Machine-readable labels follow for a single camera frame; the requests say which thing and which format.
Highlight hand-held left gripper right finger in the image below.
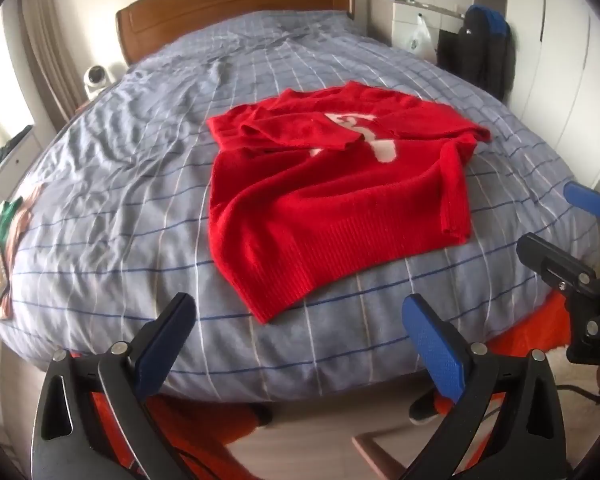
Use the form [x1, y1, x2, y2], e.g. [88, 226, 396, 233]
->
[400, 294, 567, 480]

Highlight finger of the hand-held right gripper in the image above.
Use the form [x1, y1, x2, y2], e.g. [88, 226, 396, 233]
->
[516, 232, 600, 311]
[564, 181, 600, 223]

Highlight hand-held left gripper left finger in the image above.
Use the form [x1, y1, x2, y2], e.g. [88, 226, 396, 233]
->
[31, 292, 197, 480]

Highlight red knitted sweater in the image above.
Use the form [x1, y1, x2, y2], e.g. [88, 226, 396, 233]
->
[207, 81, 492, 324]

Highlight green and pink clothes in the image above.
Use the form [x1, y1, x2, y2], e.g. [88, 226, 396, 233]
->
[0, 185, 46, 321]

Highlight dark clothes pile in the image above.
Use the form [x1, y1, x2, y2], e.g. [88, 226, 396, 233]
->
[0, 125, 35, 166]

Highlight person's black shoe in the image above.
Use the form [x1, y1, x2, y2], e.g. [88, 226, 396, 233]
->
[409, 385, 443, 423]

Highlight person's orange pants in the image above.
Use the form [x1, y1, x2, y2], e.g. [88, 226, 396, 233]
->
[87, 287, 576, 480]

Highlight wooden stool leg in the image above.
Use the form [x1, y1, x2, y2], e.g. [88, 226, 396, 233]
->
[352, 422, 433, 480]

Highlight white wardrobe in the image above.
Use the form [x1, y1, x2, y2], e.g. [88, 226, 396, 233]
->
[472, 0, 600, 191]

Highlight bed with blue plaid sheet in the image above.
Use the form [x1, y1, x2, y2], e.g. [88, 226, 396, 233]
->
[0, 10, 600, 403]

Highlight green printed shirt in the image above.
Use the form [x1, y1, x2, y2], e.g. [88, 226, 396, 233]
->
[0, 197, 26, 306]

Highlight white plastic bag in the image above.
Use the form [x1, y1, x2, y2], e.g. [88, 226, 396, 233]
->
[404, 12, 438, 58]

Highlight white window-side cabinet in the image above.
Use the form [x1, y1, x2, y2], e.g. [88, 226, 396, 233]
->
[0, 125, 36, 211]

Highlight white dresser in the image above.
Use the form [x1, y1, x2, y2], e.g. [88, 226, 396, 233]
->
[367, 0, 468, 61]

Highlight beige curtain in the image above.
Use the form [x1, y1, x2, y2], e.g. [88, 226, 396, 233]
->
[20, 0, 81, 121]

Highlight wooden headboard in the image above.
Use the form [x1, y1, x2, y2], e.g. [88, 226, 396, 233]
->
[115, 0, 356, 66]

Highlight black cable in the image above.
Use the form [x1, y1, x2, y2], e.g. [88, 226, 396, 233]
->
[557, 384, 600, 403]

